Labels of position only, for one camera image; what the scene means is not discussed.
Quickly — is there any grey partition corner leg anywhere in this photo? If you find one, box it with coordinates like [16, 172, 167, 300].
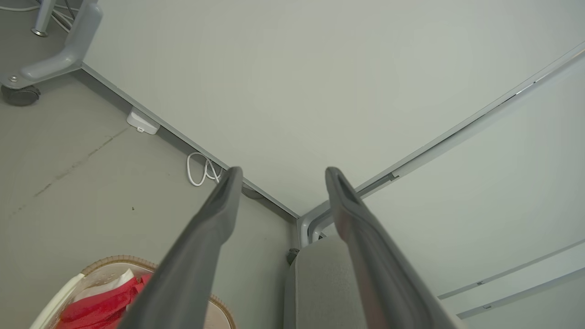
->
[297, 200, 335, 250]

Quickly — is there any white partition board with rails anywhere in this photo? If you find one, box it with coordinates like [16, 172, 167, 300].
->
[320, 43, 585, 329]

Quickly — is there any woven rim laundry basket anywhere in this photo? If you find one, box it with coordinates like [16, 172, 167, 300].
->
[30, 255, 237, 329]

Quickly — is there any red cloth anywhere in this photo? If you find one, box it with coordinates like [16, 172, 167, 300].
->
[55, 273, 154, 329]

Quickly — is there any large white partition board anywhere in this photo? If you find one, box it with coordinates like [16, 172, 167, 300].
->
[81, 0, 585, 218]

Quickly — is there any white cloth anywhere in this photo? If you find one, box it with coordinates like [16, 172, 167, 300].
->
[73, 269, 136, 302]

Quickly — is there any grey upholstered chair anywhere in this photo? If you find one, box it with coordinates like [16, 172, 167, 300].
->
[283, 235, 372, 329]

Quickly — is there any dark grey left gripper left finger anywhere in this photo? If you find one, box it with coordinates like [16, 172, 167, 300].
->
[118, 167, 244, 329]

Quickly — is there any white adapter box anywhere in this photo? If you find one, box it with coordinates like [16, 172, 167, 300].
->
[126, 107, 161, 136]

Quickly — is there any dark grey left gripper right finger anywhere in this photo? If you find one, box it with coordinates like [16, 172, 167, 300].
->
[325, 167, 467, 329]

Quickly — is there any chrome metal leg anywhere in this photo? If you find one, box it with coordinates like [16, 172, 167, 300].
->
[31, 0, 56, 37]

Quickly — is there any bundle of white cables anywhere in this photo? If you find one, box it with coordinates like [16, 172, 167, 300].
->
[0, 0, 78, 33]

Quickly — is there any coiled white cable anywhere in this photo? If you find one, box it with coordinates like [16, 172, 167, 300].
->
[186, 152, 225, 187]

